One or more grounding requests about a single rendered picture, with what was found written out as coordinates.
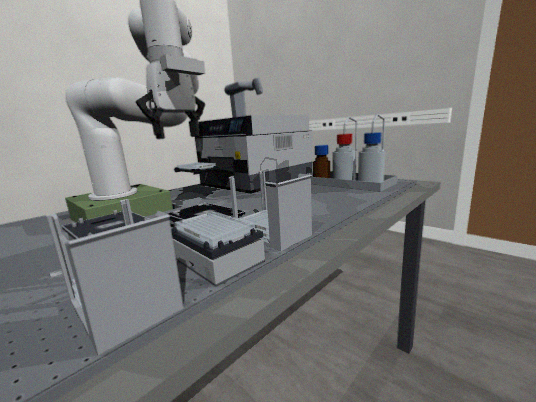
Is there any brown glass bottle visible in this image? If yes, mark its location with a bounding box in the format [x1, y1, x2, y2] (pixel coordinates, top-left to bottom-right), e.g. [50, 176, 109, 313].
[313, 160, 330, 178]

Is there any blue bottle cap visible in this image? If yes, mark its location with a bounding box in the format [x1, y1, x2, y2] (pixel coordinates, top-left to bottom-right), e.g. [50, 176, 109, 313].
[364, 133, 381, 142]
[315, 145, 328, 154]

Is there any white plastic bottle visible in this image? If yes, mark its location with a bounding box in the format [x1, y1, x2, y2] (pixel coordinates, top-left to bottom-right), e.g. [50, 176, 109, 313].
[332, 150, 356, 180]

